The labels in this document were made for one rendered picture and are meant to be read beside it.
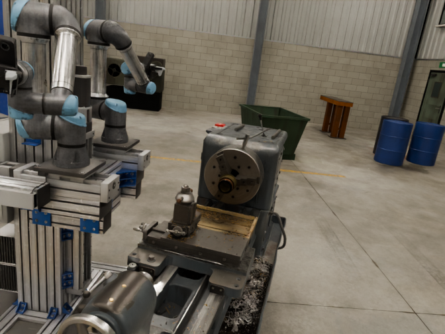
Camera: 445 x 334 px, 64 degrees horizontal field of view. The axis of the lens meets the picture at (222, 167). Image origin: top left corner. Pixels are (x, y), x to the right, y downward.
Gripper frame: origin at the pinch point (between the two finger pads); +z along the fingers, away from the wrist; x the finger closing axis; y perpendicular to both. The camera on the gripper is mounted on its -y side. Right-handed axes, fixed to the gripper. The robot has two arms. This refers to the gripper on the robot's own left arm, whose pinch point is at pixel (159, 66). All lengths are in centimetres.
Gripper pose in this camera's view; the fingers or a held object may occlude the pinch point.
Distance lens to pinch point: 262.1
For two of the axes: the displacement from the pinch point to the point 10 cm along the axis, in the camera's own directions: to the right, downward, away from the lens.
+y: -2.4, 9.1, 3.4
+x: 8.6, 3.6, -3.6
